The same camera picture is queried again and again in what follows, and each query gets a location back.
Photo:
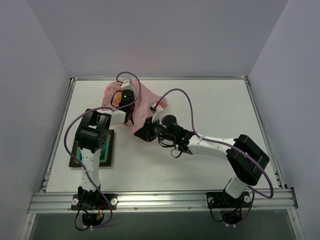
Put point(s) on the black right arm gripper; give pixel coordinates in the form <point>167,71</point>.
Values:
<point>144,131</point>

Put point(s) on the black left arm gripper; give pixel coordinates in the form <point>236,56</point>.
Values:
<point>130,110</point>

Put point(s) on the orange fake fruit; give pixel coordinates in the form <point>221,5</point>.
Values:
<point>117,98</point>

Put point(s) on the pink plastic bag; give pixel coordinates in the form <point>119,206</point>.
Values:
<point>142,105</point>

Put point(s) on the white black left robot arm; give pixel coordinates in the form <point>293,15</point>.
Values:
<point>91,136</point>

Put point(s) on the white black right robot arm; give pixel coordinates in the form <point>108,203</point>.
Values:
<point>246,158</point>

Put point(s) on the green square ceramic plate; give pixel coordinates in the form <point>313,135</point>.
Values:
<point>106,154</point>

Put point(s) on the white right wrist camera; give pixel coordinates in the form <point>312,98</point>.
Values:
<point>156,110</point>

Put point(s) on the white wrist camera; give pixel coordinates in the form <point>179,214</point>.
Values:
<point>127,84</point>
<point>156,110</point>

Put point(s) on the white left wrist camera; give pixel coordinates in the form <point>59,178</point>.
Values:
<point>127,84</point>

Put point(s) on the aluminium front rail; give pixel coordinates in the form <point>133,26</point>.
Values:
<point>159,201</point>

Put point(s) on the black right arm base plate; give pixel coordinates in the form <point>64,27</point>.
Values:
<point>221,200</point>

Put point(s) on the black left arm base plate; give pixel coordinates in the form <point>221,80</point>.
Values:
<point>93,201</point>

